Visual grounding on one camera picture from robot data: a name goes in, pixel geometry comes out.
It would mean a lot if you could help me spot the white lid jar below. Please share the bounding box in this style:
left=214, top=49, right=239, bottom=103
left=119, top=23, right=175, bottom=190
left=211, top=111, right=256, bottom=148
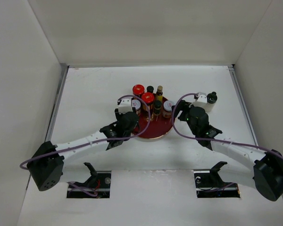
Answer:
left=132, top=99, right=141, bottom=116
left=162, top=100, right=175, bottom=119

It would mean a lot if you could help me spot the small dark spice bottle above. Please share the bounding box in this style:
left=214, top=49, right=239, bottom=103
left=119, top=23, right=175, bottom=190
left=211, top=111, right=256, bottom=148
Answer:
left=153, top=100, right=162, bottom=116

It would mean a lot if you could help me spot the black cap white bottle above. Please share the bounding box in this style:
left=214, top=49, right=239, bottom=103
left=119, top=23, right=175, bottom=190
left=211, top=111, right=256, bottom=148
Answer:
left=206, top=91, right=217, bottom=112

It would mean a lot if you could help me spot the yellow label oil bottle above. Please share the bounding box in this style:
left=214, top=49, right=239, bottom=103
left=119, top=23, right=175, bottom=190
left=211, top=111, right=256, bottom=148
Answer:
left=155, top=86, right=163, bottom=102

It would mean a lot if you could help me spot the red cap sauce bottle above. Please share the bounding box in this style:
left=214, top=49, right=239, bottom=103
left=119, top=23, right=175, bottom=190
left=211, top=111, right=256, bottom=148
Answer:
left=141, top=92, right=155, bottom=121
left=132, top=84, right=145, bottom=99

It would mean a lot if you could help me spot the black cap spice bottle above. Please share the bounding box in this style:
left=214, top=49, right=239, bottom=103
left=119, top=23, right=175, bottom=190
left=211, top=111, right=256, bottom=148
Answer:
left=146, top=86, right=154, bottom=93

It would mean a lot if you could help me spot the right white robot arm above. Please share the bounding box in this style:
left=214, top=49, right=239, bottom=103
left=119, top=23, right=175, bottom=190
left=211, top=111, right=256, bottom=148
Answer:
left=172, top=100, right=283, bottom=202

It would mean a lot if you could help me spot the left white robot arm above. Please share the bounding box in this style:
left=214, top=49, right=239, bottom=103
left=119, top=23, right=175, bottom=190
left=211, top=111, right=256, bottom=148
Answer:
left=25, top=107, right=139, bottom=191

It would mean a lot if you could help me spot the red round tray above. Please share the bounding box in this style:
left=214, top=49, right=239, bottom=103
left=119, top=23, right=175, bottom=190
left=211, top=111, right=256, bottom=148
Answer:
left=133, top=97, right=173, bottom=139

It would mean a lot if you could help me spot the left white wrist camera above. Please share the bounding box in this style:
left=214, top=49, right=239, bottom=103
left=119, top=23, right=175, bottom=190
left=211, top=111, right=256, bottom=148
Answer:
left=118, top=98, right=134, bottom=114

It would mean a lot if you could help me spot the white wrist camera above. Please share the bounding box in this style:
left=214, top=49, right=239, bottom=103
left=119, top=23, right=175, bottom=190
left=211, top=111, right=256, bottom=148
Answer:
left=118, top=98, right=134, bottom=114
left=192, top=92, right=207, bottom=109

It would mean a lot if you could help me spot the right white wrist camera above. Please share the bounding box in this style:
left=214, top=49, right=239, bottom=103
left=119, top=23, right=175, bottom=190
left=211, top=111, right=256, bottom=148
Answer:
left=192, top=92, right=207, bottom=109

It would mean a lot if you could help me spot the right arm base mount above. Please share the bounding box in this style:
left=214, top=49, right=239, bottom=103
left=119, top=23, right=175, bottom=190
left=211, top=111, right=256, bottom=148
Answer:
left=194, top=161, right=240, bottom=198

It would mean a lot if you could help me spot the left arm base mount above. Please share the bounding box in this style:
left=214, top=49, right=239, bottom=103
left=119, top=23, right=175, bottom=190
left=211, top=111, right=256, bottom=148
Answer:
left=67, top=162, right=112, bottom=199

